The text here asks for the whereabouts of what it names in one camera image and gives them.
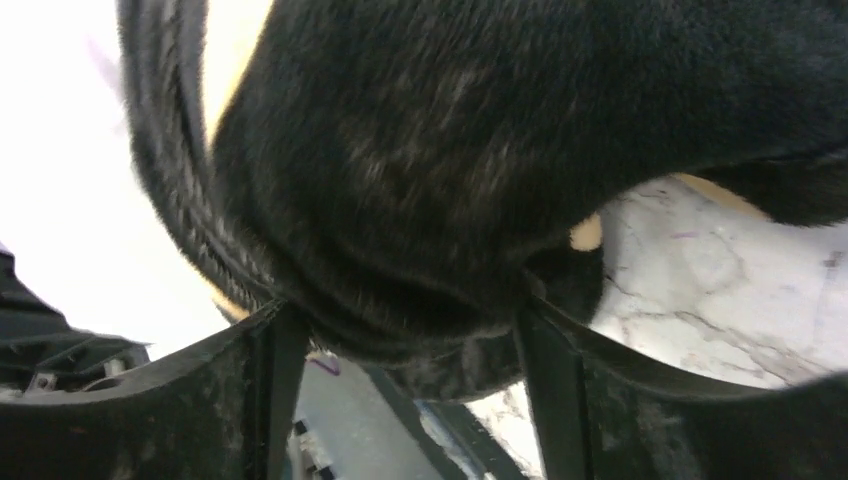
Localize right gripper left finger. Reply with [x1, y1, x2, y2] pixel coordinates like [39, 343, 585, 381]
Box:
[1, 302, 309, 479]

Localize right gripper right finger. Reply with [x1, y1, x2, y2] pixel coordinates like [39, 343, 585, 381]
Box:
[514, 298, 847, 480]

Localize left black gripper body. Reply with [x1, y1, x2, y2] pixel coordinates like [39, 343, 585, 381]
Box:
[1, 249, 149, 391]

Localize black floral plush pillowcase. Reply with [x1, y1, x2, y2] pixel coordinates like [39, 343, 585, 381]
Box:
[116, 1, 847, 401]

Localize white pillow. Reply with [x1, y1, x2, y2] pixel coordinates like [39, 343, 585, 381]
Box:
[1, 1, 226, 358]

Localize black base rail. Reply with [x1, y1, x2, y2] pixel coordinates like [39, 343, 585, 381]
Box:
[365, 367, 527, 480]

